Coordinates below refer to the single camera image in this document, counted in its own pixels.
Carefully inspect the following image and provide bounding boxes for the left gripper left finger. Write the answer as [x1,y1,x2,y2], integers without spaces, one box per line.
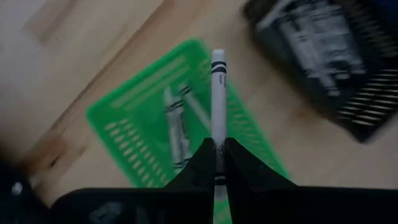
[51,138,216,224]

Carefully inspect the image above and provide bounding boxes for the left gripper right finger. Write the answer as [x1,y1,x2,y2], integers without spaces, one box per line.
[225,138,398,224]

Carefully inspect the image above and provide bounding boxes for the white crayons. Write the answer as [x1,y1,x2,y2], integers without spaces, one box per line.
[162,86,193,175]
[310,6,368,78]

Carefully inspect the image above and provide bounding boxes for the white crayon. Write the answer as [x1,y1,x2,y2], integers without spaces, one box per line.
[211,49,229,203]
[178,82,213,132]

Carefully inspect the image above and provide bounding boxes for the black crayon gray wrapper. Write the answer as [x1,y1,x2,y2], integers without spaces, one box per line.
[257,0,301,34]
[287,18,343,97]

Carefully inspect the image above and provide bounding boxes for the green plastic basket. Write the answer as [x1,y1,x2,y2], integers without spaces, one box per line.
[85,37,292,224]

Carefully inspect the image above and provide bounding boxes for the black plastic basket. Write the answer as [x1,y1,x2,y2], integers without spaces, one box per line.
[243,0,398,144]

